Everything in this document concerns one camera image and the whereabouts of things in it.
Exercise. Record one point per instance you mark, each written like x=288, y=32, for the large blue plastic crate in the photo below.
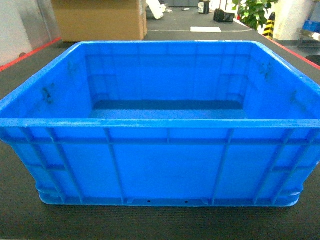
x=166, y=123

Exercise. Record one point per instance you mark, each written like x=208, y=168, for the large cardboard box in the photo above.
x=101, y=20

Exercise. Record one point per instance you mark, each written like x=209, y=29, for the white paper sheet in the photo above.
x=197, y=29

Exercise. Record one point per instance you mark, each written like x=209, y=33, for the black device on table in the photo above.
x=221, y=16

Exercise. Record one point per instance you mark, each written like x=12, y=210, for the green potted plant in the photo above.
x=252, y=13

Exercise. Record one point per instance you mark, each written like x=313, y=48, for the yellow black striped post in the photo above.
x=269, y=28

